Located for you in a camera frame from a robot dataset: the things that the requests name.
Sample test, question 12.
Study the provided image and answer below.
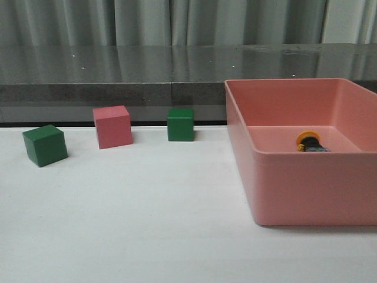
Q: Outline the yellow push button switch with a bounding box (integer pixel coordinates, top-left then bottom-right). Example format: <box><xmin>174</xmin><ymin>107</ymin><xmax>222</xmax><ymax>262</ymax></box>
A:
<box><xmin>296</xmin><ymin>130</ymin><xmax>330</xmax><ymax>152</ymax></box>

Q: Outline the right green wooden cube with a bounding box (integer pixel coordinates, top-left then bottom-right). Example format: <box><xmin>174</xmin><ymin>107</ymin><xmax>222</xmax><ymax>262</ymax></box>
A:
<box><xmin>167</xmin><ymin>108</ymin><xmax>194</xmax><ymax>142</ymax></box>

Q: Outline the green wooden cube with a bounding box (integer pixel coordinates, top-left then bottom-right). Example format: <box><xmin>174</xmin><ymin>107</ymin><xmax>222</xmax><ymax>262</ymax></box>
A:
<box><xmin>167</xmin><ymin>108</ymin><xmax>194</xmax><ymax>142</ymax></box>
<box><xmin>22</xmin><ymin>124</ymin><xmax>68</xmax><ymax>167</ymax></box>

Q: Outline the pink wooden cube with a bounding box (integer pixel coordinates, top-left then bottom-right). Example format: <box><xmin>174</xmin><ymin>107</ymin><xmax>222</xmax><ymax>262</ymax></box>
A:
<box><xmin>92</xmin><ymin>106</ymin><xmax>133</xmax><ymax>149</ymax></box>

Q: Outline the pink plastic bin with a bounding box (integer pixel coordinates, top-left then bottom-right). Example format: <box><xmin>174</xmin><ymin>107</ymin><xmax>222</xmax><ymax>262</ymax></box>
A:
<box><xmin>224</xmin><ymin>78</ymin><xmax>376</xmax><ymax>226</ymax></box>

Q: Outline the grey stone counter ledge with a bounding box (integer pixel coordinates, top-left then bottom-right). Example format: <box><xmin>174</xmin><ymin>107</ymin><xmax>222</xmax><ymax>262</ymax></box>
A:
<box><xmin>1</xmin><ymin>44</ymin><xmax>376</xmax><ymax>125</ymax></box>

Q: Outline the left green wooden cube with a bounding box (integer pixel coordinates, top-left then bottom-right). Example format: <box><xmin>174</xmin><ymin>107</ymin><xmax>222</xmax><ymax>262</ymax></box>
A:
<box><xmin>22</xmin><ymin>124</ymin><xmax>68</xmax><ymax>167</ymax></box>

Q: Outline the grey pleated curtain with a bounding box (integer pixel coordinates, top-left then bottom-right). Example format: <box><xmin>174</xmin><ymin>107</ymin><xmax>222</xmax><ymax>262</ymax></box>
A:
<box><xmin>1</xmin><ymin>1</ymin><xmax>376</xmax><ymax>47</ymax></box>

